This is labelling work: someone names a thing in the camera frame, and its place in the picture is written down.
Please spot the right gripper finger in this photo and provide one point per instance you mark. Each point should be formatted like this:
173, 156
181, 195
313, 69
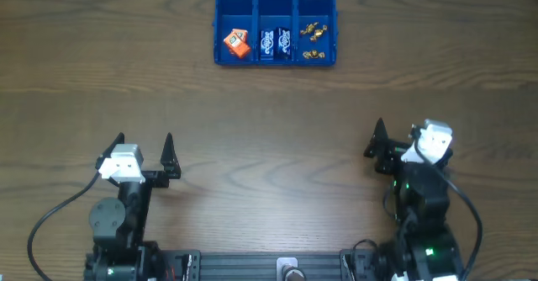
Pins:
379, 140

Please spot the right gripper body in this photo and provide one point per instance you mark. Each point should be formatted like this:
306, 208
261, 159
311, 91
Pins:
391, 159

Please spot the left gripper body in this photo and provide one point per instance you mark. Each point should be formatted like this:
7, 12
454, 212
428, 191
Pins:
156, 178

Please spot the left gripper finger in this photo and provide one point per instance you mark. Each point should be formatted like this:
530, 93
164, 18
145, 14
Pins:
170, 159
107, 148

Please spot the gold candy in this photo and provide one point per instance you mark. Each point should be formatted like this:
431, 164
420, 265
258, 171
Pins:
319, 33
309, 28
313, 54

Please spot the orange candy box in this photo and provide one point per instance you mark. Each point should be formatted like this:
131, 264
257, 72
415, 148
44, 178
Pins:
241, 32
236, 44

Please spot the blue candy pack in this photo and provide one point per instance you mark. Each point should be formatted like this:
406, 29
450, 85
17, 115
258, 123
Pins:
283, 41
267, 44

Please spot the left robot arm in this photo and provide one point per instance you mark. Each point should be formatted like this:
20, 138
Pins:
134, 213

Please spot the blue tray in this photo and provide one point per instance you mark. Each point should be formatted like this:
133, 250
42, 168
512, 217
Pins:
235, 12

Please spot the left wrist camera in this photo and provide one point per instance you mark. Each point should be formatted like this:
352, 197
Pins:
122, 163

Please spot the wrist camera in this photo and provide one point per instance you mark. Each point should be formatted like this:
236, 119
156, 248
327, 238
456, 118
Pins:
430, 142
122, 163

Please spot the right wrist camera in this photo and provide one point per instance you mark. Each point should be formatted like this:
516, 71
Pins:
430, 142

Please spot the mounting rail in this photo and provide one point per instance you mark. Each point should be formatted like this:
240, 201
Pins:
244, 266

